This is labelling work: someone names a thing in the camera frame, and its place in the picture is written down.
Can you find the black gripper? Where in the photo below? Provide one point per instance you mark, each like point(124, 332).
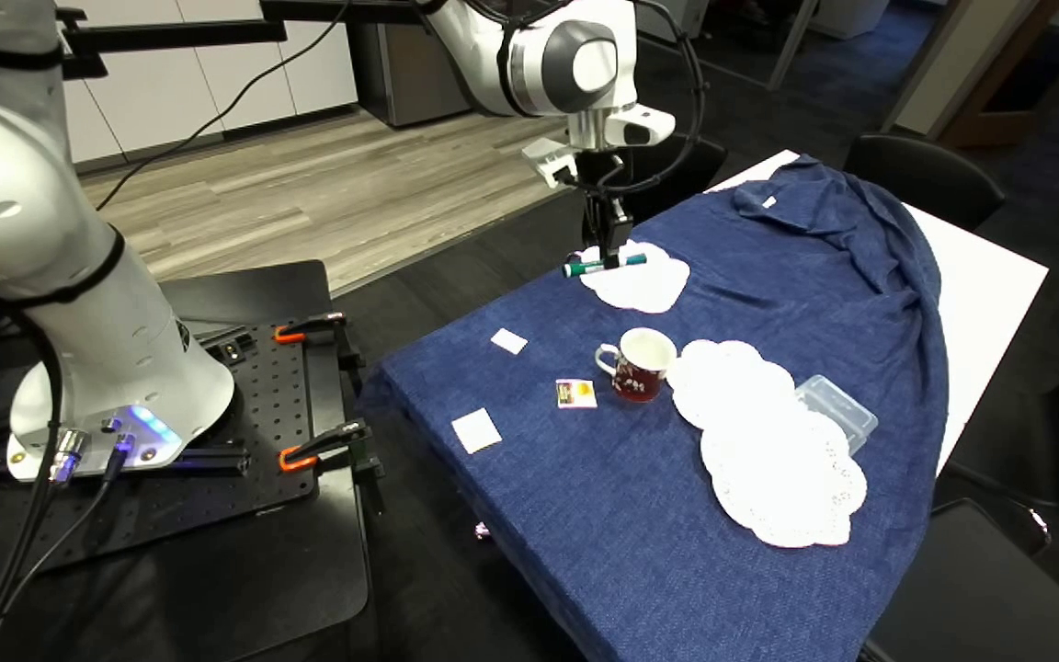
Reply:
point(605, 184)

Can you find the teal marker pen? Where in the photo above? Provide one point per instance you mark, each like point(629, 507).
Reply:
point(633, 257)

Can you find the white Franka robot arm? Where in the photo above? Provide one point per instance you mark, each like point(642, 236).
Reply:
point(74, 332)

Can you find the maroon glass mug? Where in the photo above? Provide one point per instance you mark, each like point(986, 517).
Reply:
point(642, 364)

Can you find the small white paper doily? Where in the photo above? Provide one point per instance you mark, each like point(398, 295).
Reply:
point(642, 285)

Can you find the black chair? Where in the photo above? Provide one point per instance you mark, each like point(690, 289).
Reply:
point(984, 599)
point(1003, 501)
point(683, 184)
point(930, 171)

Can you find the small white card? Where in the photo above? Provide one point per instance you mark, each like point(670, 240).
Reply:
point(511, 338)

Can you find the yellow picture card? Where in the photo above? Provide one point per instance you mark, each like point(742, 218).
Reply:
point(574, 390)

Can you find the medium white paper doily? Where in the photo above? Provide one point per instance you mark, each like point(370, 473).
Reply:
point(734, 379)

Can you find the pale square paper note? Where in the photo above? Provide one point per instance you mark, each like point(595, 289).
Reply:
point(476, 431)

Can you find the grey metal cabinet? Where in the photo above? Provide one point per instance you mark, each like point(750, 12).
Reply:
point(406, 79)

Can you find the blue cloth table cover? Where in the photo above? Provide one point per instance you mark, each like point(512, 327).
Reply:
point(626, 528)

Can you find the large white paper doily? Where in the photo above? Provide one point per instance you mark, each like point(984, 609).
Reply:
point(788, 473)

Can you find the orange black clamp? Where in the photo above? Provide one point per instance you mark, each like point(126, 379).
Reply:
point(312, 452)
point(312, 327)

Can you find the white table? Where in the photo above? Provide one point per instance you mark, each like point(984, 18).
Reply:
point(984, 305)

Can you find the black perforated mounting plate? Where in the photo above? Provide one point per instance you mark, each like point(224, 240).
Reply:
point(265, 409)

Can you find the white cabinet front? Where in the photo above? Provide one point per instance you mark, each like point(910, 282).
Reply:
point(187, 94)

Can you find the black robot cart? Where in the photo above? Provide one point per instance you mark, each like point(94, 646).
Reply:
point(249, 589)

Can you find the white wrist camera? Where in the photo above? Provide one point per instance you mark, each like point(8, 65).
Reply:
point(551, 159)

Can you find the black horizontal camera boom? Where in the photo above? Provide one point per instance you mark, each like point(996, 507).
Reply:
point(175, 33)

